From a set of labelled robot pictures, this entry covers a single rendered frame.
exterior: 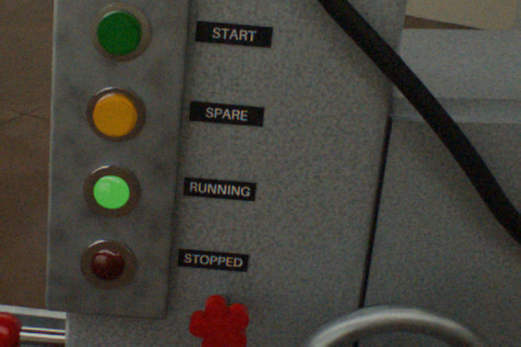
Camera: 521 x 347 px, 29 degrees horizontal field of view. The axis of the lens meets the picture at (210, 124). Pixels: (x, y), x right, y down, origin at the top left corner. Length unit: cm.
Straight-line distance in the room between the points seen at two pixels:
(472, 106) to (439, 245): 9
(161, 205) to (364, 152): 13
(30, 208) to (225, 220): 301
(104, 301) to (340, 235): 16
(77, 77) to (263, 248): 17
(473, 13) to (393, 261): 636
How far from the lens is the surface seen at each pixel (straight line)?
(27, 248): 336
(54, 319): 88
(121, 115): 60
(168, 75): 60
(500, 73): 72
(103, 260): 64
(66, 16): 59
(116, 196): 62
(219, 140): 63
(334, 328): 63
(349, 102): 62
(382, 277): 69
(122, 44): 58
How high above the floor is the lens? 156
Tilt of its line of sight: 20 degrees down
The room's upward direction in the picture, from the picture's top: 5 degrees clockwise
